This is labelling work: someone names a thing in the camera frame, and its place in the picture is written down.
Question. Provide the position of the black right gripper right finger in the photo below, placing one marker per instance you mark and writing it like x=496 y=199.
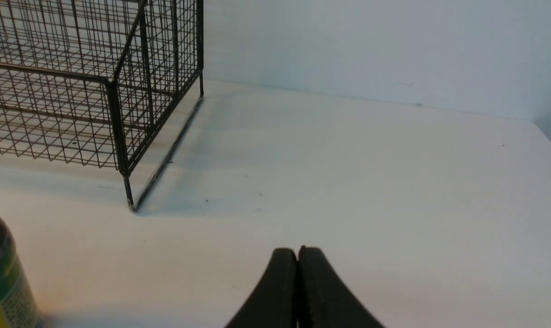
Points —
x=325 y=301

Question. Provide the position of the black wire mesh rack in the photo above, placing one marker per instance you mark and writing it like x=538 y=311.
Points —
x=93 y=82

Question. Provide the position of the yellow-capped dark sauce bottle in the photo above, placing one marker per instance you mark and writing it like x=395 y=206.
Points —
x=18 y=308

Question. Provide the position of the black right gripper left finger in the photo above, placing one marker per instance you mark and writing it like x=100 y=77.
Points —
x=272 y=302

